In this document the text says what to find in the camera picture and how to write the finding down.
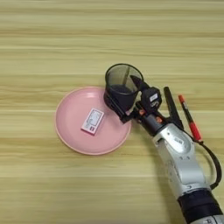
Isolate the black box with white label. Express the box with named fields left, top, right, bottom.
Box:
left=142, top=87, right=163, bottom=114

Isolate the black mesh pen cup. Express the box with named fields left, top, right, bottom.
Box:
left=104, top=63, right=144, bottom=114

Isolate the red black marker pen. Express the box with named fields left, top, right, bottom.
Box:
left=178, top=94, right=204, bottom=144

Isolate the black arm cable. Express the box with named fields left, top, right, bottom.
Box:
left=182, top=128, right=223, bottom=191

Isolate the small white pink eraser box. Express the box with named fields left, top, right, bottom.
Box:
left=80, top=108, right=105, bottom=136

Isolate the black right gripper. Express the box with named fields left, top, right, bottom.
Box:
left=102, top=74, right=170, bottom=137

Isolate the pink round plate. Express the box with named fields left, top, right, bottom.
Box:
left=54, top=86, right=133, bottom=156

